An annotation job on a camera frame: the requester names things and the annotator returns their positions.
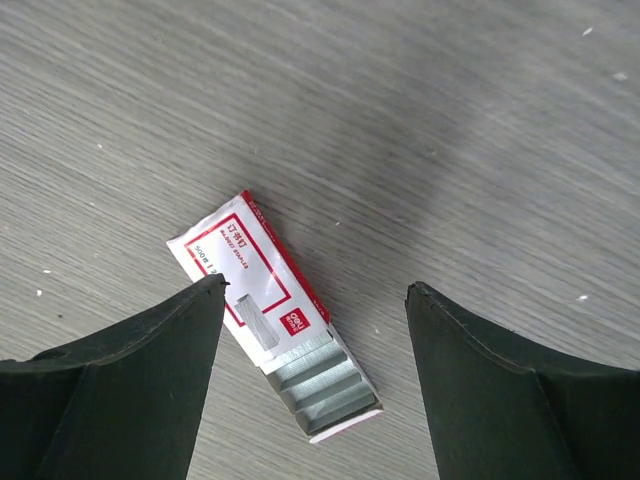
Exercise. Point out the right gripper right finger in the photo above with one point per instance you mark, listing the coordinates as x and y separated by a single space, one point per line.
501 406

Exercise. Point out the red staple box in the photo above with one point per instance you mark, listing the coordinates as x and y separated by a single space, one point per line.
278 320

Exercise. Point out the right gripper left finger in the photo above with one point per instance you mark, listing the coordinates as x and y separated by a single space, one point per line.
125 402

